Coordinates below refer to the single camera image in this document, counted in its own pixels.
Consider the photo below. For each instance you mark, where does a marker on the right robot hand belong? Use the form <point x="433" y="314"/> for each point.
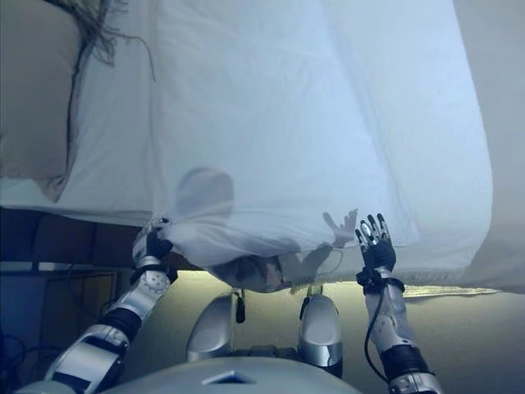
<point x="379" y="256"/>

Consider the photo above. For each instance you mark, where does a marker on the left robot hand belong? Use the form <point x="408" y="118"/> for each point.
<point x="158" y="246"/>

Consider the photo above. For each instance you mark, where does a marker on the white duvet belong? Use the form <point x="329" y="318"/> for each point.
<point x="307" y="123"/>

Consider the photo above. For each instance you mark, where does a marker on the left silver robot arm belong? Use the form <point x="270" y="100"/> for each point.
<point x="123" y="312"/>

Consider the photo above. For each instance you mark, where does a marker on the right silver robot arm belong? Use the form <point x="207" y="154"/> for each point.
<point x="389" y="320"/>

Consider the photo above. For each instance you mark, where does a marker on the white fitted bed sheet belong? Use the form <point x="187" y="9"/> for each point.
<point x="119" y="156"/>

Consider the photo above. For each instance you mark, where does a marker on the right silver robot leg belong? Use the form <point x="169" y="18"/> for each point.
<point x="322" y="328"/>

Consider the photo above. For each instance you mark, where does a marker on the brown wooden nightstand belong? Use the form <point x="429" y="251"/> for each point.
<point x="74" y="299"/>

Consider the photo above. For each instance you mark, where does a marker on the silver robot torso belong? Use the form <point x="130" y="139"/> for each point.
<point x="246" y="377"/>

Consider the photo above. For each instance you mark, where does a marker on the large beige pillow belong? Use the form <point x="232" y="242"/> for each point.
<point x="33" y="102"/>

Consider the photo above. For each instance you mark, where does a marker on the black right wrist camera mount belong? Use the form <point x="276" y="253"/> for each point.
<point x="365" y="279"/>

